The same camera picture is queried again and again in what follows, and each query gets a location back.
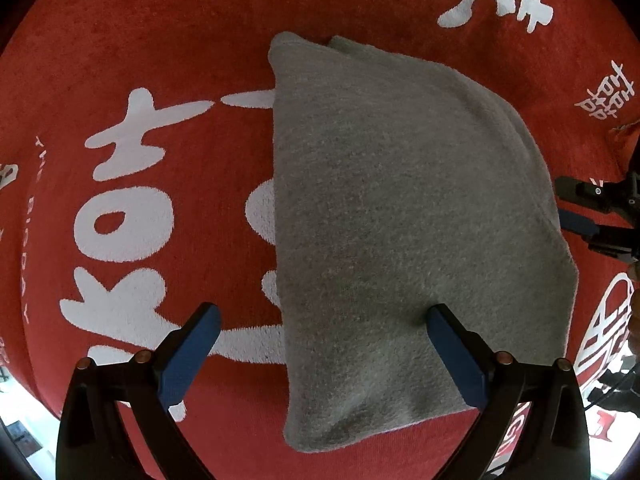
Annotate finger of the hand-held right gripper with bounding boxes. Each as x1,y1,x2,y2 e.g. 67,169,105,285
559,209,640,264
555,171,640,221

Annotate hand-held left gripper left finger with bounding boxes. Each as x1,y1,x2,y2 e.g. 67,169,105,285
56,302,222,480

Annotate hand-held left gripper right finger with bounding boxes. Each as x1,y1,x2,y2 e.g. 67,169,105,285
425,304,592,480

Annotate grey towel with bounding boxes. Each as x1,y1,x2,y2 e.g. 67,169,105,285
267,31,581,452

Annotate red blanket with white print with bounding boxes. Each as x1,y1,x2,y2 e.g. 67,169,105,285
0,0,640,480

